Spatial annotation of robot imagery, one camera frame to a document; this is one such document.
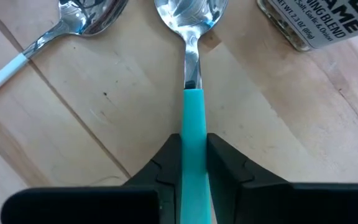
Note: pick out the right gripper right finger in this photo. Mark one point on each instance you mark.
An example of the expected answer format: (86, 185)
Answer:
(275, 202)

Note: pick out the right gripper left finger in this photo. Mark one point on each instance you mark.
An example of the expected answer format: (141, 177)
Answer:
(104, 205)

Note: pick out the bagel seasoning jar white lid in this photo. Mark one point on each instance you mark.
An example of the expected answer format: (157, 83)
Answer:
(322, 21)

